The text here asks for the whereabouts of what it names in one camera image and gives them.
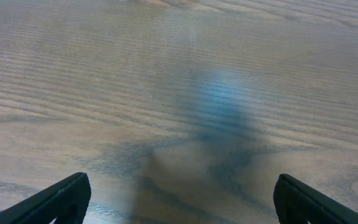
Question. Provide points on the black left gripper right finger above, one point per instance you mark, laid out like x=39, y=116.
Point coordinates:
x=298, y=203

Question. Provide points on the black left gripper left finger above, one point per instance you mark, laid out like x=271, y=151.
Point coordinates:
x=65, y=202

